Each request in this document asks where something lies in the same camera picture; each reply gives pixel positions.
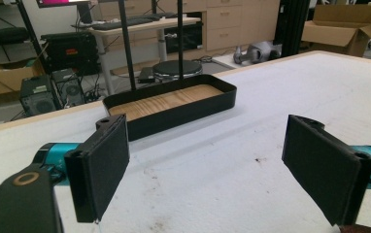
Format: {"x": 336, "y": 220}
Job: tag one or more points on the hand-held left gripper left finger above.
{"x": 106, "y": 168}

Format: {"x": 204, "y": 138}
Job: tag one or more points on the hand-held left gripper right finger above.
{"x": 322, "y": 168}

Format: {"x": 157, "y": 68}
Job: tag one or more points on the black stand with wooden tray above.
{"x": 180, "y": 115}

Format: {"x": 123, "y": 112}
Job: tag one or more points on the flat black box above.
{"x": 146, "y": 75}

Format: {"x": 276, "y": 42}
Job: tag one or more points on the round black stool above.
{"x": 169, "y": 68}

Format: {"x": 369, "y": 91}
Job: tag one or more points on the black equipment case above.
{"x": 70, "y": 53}

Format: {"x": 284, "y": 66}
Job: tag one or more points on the grey plastic device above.
{"x": 258, "y": 51}

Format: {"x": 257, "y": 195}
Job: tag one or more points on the flattened cardboard box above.
{"x": 2, "y": 79}

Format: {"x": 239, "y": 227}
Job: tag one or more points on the open cardboard box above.
{"x": 339, "y": 30}

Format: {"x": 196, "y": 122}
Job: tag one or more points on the black metal column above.
{"x": 292, "y": 26}

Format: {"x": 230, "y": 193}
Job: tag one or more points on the black keyboard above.
{"x": 122, "y": 23}

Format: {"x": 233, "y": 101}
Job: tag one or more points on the white desk with light top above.
{"x": 148, "y": 26}

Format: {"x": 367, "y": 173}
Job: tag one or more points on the black slanted stand pole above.
{"x": 33, "y": 35}

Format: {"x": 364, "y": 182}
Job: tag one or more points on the black bag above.
{"x": 12, "y": 35}

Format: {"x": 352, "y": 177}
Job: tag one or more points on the light wooden drawer cabinet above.
{"x": 238, "y": 24}

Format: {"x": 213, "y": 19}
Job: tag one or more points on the computer monitor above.
{"x": 60, "y": 2}

